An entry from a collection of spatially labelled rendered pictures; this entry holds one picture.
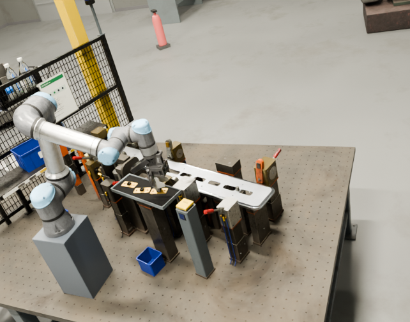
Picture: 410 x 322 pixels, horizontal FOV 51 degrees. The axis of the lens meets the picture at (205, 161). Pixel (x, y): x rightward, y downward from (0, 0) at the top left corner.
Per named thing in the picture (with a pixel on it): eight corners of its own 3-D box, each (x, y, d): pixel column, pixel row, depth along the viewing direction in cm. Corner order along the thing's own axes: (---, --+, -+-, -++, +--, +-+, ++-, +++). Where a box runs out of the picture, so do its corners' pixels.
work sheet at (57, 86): (79, 108, 319) (63, 70, 303) (55, 124, 306) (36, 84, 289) (77, 108, 321) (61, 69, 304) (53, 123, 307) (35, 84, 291)
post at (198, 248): (215, 269, 221) (197, 204, 198) (207, 279, 217) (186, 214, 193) (204, 264, 226) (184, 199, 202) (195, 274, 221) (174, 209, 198)
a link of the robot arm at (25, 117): (-1, 114, 171) (116, 151, 169) (15, 101, 180) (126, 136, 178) (2, 137, 178) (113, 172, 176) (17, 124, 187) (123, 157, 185)
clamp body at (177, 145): (197, 184, 287) (184, 140, 268) (186, 194, 280) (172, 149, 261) (189, 181, 291) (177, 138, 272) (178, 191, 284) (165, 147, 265)
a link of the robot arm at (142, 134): (133, 118, 185) (151, 116, 183) (140, 139, 191) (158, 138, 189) (126, 128, 179) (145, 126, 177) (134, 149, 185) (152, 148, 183)
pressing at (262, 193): (280, 186, 220) (280, 183, 219) (257, 213, 206) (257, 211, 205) (106, 140, 302) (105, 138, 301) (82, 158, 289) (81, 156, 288)
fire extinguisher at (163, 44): (167, 50, 760) (156, 11, 724) (153, 51, 771) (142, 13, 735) (174, 43, 781) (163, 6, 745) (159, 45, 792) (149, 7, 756)
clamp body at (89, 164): (116, 202, 289) (98, 159, 270) (105, 211, 283) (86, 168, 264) (110, 200, 293) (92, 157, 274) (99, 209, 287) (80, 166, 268)
